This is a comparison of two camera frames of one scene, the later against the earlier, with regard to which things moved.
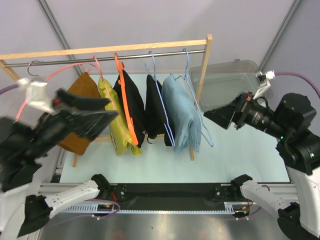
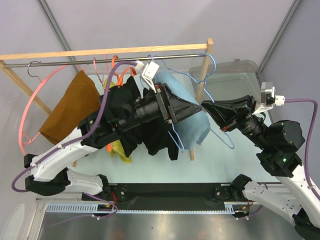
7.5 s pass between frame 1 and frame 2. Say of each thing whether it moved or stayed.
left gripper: moved
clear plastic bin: stayed
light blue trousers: moved
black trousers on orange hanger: stayed
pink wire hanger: moved
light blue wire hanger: moved
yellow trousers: moved
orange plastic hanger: moved
